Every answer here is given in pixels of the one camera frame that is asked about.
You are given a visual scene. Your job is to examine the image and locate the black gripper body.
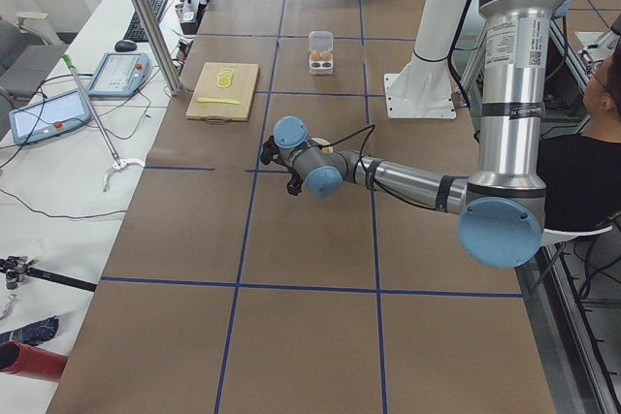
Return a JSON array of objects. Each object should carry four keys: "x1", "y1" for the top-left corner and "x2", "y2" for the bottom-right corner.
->
[{"x1": 260, "y1": 136, "x2": 286, "y2": 168}]

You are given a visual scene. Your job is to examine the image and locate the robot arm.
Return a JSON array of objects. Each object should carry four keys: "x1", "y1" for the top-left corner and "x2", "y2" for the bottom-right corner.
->
[{"x1": 261, "y1": 0, "x2": 569, "y2": 269}]

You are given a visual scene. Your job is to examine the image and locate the clear plastic egg box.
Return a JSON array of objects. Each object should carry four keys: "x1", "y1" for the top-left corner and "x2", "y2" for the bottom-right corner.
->
[{"x1": 308, "y1": 30, "x2": 334, "y2": 76}]

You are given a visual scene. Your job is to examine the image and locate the white bowl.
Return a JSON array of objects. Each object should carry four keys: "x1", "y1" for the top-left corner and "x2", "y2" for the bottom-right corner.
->
[{"x1": 311, "y1": 137, "x2": 334, "y2": 154}]

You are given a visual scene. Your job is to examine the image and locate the yellow plastic knife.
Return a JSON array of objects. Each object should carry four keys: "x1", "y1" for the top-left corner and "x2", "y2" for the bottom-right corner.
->
[{"x1": 196, "y1": 97, "x2": 241, "y2": 105}]

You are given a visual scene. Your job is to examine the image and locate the wooden cutting board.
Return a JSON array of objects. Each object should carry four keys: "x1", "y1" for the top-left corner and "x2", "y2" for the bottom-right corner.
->
[{"x1": 185, "y1": 62, "x2": 259, "y2": 121}]

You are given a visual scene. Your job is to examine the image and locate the reacher grabber stick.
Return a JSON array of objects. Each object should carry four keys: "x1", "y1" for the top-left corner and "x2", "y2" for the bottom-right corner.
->
[{"x1": 62, "y1": 53, "x2": 146, "y2": 192}]

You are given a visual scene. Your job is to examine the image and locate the teach pendant far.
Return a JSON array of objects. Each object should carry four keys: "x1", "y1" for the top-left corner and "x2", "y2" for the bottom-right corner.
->
[{"x1": 86, "y1": 52, "x2": 150, "y2": 99}]

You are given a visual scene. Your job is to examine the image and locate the teach pendant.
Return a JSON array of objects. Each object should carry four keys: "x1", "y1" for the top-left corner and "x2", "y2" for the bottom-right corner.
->
[
  {"x1": 9, "y1": 89, "x2": 92, "y2": 145},
  {"x1": 86, "y1": 52, "x2": 150, "y2": 99}
]

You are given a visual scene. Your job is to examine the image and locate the black keyboard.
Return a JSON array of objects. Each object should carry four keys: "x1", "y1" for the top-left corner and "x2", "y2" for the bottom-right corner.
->
[{"x1": 122, "y1": 0, "x2": 169, "y2": 43}]

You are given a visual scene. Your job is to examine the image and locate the black computer mouse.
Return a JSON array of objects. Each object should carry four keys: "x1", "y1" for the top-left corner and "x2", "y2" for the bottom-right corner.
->
[{"x1": 114, "y1": 39, "x2": 137, "y2": 52}]

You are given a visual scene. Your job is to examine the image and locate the teach pendant near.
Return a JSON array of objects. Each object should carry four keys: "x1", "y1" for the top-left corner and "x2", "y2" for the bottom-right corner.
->
[{"x1": 9, "y1": 89, "x2": 92, "y2": 145}]

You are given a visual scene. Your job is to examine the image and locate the black tripod rod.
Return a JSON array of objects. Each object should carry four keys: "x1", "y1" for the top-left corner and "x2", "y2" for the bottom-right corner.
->
[{"x1": 0, "y1": 256, "x2": 97, "y2": 292}]

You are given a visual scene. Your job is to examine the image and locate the white chair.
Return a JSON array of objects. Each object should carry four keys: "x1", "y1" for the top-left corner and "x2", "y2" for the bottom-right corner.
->
[{"x1": 540, "y1": 212, "x2": 620, "y2": 246}]

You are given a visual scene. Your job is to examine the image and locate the blue patterned cloth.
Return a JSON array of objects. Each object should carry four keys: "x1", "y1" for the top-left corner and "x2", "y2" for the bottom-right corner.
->
[{"x1": 0, "y1": 316, "x2": 59, "y2": 346}]

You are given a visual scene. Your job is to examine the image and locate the person in black shirt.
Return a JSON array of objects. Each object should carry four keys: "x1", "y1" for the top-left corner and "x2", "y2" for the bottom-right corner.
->
[{"x1": 536, "y1": 52, "x2": 621, "y2": 234}]

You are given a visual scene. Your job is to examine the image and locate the red cylinder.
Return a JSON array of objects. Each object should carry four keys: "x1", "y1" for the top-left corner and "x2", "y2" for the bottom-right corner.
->
[{"x1": 1, "y1": 341, "x2": 68, "y2": 383}]

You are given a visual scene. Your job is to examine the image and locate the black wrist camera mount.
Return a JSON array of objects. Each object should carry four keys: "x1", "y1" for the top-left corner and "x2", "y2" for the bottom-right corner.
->
[{"x1": 286, "y1": 173, "x2": 304, "y2": 196}]

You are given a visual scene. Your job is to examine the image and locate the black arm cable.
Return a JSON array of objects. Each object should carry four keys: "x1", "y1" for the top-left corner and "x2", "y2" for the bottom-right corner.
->
[{"x1": 323, "y1": 123, "x2": 441, "y2": 209}]

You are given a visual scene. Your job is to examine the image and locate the aluminium frame post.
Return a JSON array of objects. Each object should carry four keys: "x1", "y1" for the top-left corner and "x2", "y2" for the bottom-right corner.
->
[{"x1": 131, "y1": 0, "x2": 181, "y2": 96}]

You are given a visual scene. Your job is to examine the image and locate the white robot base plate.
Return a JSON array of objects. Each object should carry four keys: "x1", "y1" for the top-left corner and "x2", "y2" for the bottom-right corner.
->
[{"x1": 383, "y1": 70, "x2": 456, "y2": 119}]

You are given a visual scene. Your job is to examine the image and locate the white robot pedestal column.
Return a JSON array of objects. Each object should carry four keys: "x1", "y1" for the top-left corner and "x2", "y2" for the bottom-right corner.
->
[{"x1": 412, "y1": 0, "x2": 469, "y2": 63}]

